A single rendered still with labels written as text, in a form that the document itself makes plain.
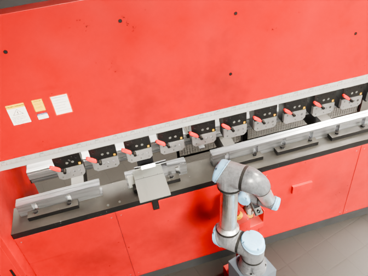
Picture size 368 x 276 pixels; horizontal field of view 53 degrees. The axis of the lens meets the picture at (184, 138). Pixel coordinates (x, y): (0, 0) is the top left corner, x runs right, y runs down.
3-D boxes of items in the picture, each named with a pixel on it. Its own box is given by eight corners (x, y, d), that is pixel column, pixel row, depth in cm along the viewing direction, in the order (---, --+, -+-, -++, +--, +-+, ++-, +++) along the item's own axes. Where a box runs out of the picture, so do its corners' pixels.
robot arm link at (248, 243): (259, 268, 183) (260, 252, 174) (234, 258, 188) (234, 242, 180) (268, 249, 191) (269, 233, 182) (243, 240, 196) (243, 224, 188)
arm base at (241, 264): (272, 268, 193) (274, 258, 186) (249, 283, 188) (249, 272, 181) (254, 247, 203) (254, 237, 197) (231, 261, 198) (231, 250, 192)
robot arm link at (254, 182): (272, 170, 156) (282, 196, 198) (247, 162, 160) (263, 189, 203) (264, 195, 153) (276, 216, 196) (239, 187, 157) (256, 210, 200)
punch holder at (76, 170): (60, 180, 213) (51, 159, 202) (59, 171, 219) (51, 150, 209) (86, 174, 215) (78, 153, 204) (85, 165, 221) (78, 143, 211)
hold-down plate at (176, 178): (134, 193, 229) (133, 190, 227) (132, 187, 233) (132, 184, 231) (180, 181, 234) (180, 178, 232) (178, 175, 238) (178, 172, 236)
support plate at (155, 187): (139, 203, 207) (139, 202, 207) (132, 172, 227) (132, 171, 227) (171, 195, 210) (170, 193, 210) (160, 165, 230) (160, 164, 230)
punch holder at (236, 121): (224, 139, 228) (223, 118, 218) (219, 131, 234) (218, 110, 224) (246, 133, 230) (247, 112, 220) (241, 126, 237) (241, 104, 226)
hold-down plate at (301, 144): (277, 155, 244) (277, 152, 242) (273, 150, 248) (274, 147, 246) (318, 144, 249) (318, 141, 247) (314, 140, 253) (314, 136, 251)
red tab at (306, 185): (292, 194, 260) (293, 187, 255) (290, 192, 261) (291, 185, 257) (311, 188, 262) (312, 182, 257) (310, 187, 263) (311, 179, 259)
